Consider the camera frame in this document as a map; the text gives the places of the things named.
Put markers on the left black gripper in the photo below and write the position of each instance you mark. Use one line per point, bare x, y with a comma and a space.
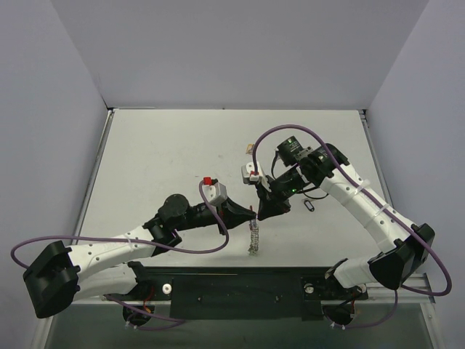
225, 214

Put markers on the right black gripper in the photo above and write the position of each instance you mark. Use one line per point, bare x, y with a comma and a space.
267, 194

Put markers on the red handle spring keyring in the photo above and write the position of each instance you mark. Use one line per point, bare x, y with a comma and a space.
254, 237

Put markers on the key with black tag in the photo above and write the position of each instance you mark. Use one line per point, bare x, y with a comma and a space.
308, 204

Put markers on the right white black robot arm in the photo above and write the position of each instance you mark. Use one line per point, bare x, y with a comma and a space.
403, 245

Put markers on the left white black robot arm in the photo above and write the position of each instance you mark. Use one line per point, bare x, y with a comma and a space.
57, 276

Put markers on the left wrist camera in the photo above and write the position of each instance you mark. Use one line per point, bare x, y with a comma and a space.
214, 192

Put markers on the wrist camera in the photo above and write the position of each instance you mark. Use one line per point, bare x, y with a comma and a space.
254, 175
214, 192

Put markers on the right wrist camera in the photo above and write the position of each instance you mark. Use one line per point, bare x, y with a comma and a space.
254, 175

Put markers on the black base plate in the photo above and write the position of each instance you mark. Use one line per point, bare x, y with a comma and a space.
240, 293

